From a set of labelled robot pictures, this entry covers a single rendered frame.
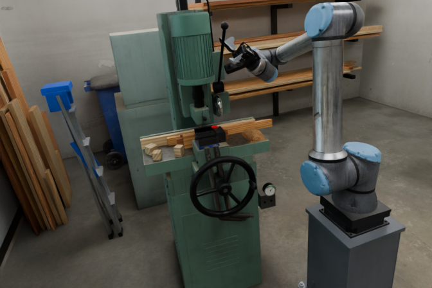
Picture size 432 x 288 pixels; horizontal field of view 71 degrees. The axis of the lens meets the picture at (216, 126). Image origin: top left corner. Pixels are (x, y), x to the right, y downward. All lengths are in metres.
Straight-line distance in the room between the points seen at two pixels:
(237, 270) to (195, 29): 1.29
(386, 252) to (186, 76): 1.19
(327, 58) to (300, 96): 3.51
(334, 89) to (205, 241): 0.98
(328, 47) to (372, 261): 0.97
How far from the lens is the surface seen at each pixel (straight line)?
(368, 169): 1.40
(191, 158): 1.40
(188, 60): 1.36
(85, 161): 2.21
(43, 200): 2.71
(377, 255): 1.63
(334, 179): 1.28
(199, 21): 1.36
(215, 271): 1.82
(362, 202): 1.47
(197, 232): 1.62
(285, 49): 1.63
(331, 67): 1.20
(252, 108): 4.32
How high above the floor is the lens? 1.51
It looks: 21 degrees down
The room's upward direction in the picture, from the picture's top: 6 degrees counter-clockwise
